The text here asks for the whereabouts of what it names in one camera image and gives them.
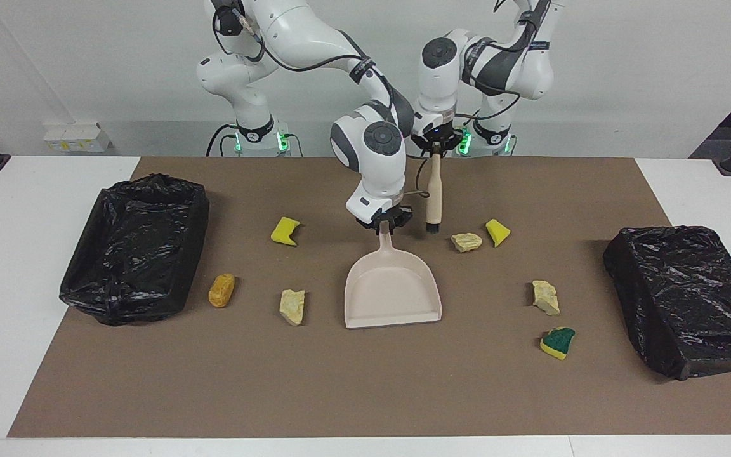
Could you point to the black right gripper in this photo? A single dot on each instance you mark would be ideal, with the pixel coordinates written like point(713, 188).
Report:
point(384, 214)

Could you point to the brown paper table mat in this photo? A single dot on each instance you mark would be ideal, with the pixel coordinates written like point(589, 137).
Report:
point(340, 381)

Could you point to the orange striped toy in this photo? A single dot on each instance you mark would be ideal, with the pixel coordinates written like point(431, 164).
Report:
point(466, 242)

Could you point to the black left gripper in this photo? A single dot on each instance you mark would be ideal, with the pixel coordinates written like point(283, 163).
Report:
point(435, 134)

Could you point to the beige plastic dustpan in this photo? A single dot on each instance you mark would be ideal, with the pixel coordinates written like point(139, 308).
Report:
point(391, 285)

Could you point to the green and yellow sponge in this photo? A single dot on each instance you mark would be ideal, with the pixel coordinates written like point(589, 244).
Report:
point(557, 341)

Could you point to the open bin black bag liner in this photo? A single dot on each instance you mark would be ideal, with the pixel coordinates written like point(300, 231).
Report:
point(137, 254)

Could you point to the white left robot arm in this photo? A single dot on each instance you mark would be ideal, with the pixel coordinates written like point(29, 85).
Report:
point(438, 89)

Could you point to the notched yellow sponge piece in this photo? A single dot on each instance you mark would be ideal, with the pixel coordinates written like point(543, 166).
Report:
point(284, 230)

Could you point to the beige hand brush black bristles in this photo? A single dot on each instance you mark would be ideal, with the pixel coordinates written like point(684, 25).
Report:
point(434, 190)

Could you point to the beige foam chunk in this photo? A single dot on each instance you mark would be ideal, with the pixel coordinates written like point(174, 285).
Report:
point(545, 296)
point(292, 306)

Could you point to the box covered by black bag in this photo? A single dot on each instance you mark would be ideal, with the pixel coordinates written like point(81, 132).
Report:
point(689, 298)

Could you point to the white wall socket box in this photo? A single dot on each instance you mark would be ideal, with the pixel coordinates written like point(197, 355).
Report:
point(77, 136)

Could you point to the yellow sponge wedge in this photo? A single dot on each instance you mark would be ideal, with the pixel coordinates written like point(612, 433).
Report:
point(497, 231)

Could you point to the orange-brown bread roll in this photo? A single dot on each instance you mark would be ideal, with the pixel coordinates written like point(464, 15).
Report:
point(221, 291)

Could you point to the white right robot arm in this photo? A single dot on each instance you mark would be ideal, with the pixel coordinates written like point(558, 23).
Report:
point(302, 32)

